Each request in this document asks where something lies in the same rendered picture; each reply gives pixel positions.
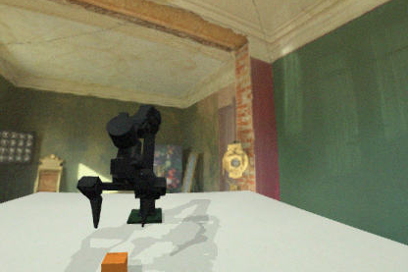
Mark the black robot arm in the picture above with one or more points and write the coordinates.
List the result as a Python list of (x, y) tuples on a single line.
[(124, 131)]

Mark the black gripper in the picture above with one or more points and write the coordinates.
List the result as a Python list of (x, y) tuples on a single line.
[(92, 188)]

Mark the orange block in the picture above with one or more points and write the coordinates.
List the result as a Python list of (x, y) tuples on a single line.
[(115, 262)]

